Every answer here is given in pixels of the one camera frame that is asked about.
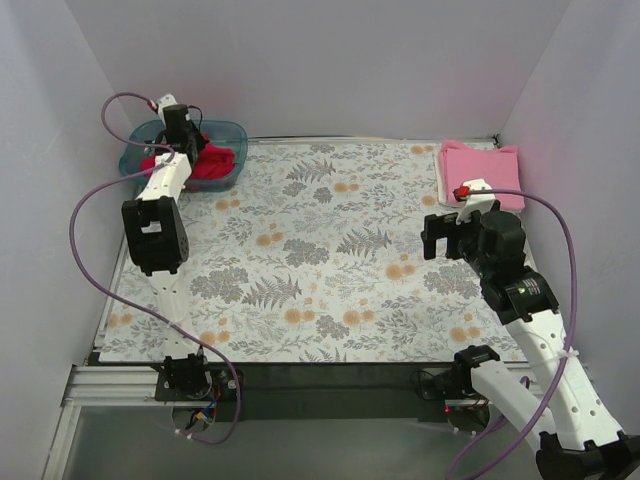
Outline red t shirt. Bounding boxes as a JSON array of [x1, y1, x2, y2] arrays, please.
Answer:
[[139, 143, 237, 182]]

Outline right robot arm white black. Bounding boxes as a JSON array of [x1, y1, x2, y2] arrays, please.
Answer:
[[421, 210, 639, 479]]

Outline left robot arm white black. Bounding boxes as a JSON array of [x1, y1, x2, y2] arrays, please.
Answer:
[[122, 94, 211, 399]]

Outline teal transparent plastic bin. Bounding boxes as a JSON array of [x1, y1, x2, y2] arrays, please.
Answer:
[[119, 119, 248, 192]]

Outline folded pink t shirt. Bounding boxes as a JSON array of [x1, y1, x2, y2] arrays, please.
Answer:
[[440, 140, 521, 190]]

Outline folded white t shirt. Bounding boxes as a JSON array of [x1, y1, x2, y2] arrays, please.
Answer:
[[435, 148, 465, 207]]

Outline floral patterned table mat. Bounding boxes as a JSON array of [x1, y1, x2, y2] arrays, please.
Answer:
[[99, 141, 526, 364]]

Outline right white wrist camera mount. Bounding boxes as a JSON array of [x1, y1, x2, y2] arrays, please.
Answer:
[[453, 178, 496, 225]]

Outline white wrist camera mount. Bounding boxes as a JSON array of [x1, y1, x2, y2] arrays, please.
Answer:
[[453, 178, 496, 225], [148, 94, 178, 124]]

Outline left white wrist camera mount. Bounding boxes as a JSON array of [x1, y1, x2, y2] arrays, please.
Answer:
[[148, 94, 178, 124]]

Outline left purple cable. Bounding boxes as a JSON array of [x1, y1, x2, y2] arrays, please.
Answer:
[[69, 92, 242, 445]]

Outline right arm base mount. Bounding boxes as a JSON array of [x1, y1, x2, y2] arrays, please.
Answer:
[[409, 368, 489, 405]]

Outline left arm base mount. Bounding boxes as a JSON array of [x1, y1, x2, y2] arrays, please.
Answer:
[[154, 354, 244, 402]]

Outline aluminium frame rail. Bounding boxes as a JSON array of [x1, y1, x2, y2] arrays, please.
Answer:
[[59, 363, 166, 407]]

